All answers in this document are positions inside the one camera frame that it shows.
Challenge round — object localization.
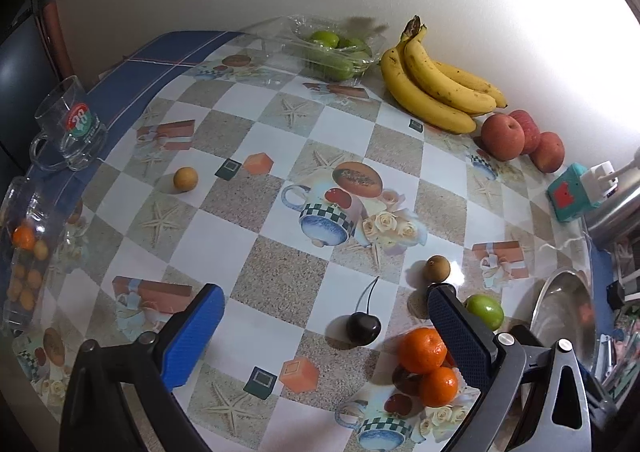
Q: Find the yellow banana bunch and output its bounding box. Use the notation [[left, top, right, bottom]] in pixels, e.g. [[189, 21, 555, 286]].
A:
[[380, 15, 509, 134]]

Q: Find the white gooseneck lamp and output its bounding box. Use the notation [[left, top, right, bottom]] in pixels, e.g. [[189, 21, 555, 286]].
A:
[[607, 147, 640, 183]]

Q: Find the white socket adapter with switch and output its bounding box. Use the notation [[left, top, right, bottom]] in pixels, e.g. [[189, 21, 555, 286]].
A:
[[582, 161, 621, 207]]

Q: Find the mandarin orange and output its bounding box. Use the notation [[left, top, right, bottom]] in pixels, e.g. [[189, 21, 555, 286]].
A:
[[397, 327, 448, 375], [419, 366, 459, 408]]

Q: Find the clear plastic clamshell box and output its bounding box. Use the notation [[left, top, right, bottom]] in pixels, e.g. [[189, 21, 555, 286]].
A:
[[260, 14, 388, 85]]

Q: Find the checkered printed plastic tablecloth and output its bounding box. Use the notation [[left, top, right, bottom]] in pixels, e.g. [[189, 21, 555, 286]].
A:
[[10, 32, 596, 452]]

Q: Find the red apple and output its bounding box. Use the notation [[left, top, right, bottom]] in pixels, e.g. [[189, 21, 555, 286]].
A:
[[510, 109, 542, 155], [481, 113, 526, 162], [530, 131, 566, 174]]

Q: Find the small yellow round fruit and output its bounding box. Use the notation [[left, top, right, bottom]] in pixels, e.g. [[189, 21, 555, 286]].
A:
[[173, 167, 199, 194]]

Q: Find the teal plastic box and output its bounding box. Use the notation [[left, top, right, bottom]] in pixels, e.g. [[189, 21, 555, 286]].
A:
[[546, 163, 608, 223]]

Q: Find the pile of kumquats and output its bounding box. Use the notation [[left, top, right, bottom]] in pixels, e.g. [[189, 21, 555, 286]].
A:
[[7, 224, 51, 313]]

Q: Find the dark cherry with stem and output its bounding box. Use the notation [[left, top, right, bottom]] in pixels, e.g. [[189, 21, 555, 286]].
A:
[[346, 277, 382, 347]]

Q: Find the glass mug with round label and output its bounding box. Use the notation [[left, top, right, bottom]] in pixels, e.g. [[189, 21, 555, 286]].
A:
[[29, 75, 108, 172]]

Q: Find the stainless steel bowl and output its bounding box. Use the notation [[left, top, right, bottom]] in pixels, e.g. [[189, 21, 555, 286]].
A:
[[530, 268, 598, 378]]

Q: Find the dark chair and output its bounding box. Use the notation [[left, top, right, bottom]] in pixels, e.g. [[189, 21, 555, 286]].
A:
[[0, 0, 76, 173]]

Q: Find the small brown round fruit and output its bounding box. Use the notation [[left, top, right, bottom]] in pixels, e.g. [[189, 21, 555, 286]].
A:
[[424, 255, 452, 285]]

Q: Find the clear glass container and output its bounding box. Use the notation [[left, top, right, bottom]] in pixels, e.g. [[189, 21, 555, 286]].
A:
[[0, 176, 56, 333]]

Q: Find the stainless steel kettle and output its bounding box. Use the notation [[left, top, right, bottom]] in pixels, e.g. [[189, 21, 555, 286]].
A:
[[585, 177, 640, 245]]

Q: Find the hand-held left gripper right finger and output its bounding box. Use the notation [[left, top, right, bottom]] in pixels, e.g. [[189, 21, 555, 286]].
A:
[[427, 284, 593, 452]]

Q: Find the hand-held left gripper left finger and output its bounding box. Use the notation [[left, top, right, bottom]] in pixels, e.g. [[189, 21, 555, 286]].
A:
[[59, 283, 226, 452]]

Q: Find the black power adapter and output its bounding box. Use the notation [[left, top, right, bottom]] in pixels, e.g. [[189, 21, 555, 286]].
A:
[[606, 277, 633, 310]]

